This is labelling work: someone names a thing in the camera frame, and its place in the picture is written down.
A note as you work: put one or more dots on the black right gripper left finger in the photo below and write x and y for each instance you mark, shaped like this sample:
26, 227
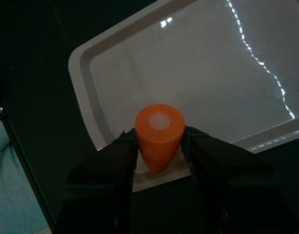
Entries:
99, 182

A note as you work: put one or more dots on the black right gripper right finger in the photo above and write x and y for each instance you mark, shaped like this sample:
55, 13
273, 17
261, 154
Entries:
237, 186

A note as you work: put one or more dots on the orange toy carrot bottom piece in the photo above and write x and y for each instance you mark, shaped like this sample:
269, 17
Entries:
159, 137

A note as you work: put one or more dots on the white plastic drawer tray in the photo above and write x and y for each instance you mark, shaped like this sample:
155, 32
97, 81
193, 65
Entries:
197, 67

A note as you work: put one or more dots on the black metal frame bar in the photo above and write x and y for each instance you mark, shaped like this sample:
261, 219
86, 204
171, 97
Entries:
16, 152

